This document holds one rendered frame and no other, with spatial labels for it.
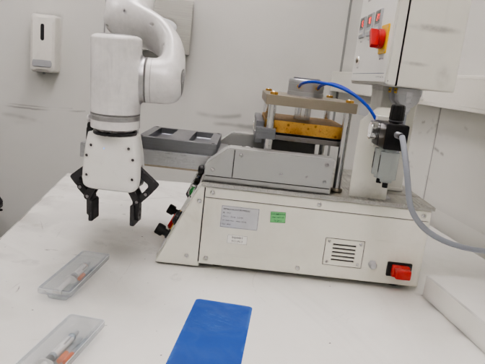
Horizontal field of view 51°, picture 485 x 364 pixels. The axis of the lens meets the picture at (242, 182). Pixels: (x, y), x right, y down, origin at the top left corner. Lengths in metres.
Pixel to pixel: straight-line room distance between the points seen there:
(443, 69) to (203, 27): 1.73
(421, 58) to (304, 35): 1.70
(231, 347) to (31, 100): 2.09
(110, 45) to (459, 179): 1.10
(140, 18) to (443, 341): 0.76
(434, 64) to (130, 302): 0.69
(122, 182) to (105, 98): 0.15
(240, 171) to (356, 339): 0.38
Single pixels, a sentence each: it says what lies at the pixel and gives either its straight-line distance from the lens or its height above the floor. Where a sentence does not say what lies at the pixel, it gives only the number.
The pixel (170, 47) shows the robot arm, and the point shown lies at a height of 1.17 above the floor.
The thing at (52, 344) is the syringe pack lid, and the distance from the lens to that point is 0.73.
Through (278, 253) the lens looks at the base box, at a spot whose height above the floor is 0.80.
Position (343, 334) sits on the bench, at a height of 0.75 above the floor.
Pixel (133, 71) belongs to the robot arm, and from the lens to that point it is 0.86.
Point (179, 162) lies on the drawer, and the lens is 1.05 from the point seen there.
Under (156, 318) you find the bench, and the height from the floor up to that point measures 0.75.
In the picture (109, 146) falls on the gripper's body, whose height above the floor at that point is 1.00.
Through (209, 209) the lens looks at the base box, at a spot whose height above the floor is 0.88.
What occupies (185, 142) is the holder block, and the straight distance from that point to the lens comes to 1.05.
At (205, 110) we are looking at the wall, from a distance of 2.61.
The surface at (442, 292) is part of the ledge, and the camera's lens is 1.03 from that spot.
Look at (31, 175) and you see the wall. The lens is 2.75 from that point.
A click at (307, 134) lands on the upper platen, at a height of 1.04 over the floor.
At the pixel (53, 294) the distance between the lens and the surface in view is 0.88.
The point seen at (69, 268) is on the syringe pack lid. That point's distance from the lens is 0.96.
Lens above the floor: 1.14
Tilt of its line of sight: 12 degrees down
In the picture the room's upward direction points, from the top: 7 degrees clockwise
